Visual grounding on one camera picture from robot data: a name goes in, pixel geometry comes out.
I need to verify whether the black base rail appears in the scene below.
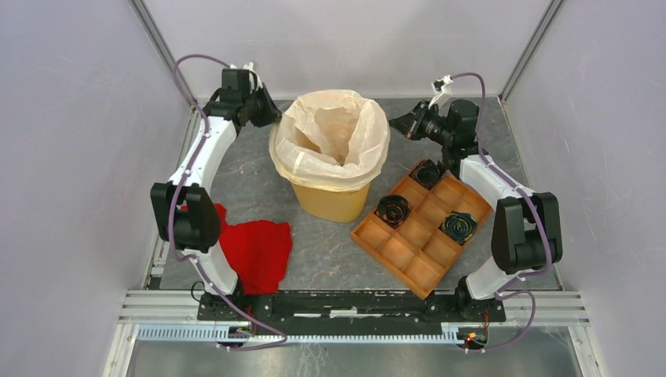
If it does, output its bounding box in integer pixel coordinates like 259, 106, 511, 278
196, 290, 507, 339

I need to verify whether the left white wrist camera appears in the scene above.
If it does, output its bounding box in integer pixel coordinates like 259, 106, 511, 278
242, 61, 259, 78

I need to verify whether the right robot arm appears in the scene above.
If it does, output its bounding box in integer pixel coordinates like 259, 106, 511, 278
389, 100, 563, 320

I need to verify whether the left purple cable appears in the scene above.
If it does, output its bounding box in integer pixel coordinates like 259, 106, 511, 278
167, 53, 288, 353

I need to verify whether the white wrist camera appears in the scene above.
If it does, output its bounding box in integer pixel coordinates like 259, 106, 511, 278
428, 75, 453, 108
242, 61, 259, 78

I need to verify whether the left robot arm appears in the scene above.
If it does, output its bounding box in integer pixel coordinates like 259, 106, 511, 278
150, 63, 281, 320

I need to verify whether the black rolled bag middle-left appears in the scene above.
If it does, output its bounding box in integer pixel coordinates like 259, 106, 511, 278
375, 194, 411, 229

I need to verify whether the cream plastic trash bag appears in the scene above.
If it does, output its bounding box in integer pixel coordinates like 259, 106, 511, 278
269, 90, 390, 192

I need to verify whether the black rolled bag top-left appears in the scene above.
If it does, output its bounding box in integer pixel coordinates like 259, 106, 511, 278
409, 159, 446, 190

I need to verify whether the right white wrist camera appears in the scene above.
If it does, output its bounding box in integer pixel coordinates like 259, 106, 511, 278
428, 75, 453, 108

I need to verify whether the yellow plastic trash bin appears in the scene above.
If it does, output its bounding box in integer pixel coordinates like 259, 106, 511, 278
291, 183, 371, 223

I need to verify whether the wooden compartment tray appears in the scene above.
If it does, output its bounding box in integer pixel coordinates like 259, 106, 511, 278
350, 165, 493, 299

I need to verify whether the black green rolled bag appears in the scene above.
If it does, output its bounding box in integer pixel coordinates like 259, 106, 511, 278
440, 211, 478, 245

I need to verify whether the red cloth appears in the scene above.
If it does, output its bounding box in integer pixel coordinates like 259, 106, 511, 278
214, 203, 293, 295

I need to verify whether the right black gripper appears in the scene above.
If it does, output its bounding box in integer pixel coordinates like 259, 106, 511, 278
387, 100, 453, 147

